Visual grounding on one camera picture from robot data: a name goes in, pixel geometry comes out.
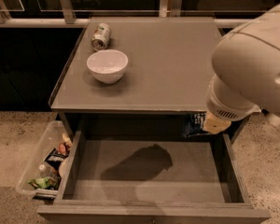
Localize grey open top drawer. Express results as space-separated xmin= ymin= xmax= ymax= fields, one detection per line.
xmin=37 ymin=132 xmax=271 ymax=224

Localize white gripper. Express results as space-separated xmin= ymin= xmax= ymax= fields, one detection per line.
xmin=203 ymin=75 xmax=259 ymax=134

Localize orange snack packet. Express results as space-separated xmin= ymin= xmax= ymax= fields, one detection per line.
xmin=58 ymin=133 xmax=72 ymax=156

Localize blue rxbar blueberry wrapper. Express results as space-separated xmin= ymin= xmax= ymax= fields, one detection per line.
xmin=182 ymin=112 xmax=206 ymax=138

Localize metal window railing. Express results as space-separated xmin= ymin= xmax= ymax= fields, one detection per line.
xmin=0 ymin=0 xmax=280 ymax=30

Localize grey cabinet counter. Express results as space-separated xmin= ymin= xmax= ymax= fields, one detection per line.
xmin=49 ymin=16 xmax=251 ymax=142

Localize green snack bag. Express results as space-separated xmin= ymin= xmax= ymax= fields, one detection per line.
xmin=28 ymin=177 xmax=58 ymax=189

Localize green white soda can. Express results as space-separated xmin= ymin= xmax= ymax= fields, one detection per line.
xmin=91 ymin=23 xmax=111 ymax=51

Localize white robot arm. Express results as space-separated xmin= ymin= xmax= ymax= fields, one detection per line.
xmin=203 ymin=4 xmax=280 ymax=133

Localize clear plastic water bottle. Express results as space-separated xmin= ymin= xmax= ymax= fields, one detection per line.
xmin=38 ymin=164 xmax=58 ymax=185

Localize white ceramic bowl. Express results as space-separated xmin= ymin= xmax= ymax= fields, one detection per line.
xmin=87 ymin=49 xmax=129 ymax=84

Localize clear plastic storage bin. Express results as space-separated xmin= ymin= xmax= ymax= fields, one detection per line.
xmin=16 ymin=121 xmax=71 ymax=199

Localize black snack packet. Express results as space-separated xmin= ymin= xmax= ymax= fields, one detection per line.
xmin=44 ymin=148 xmax=66 ymax=170

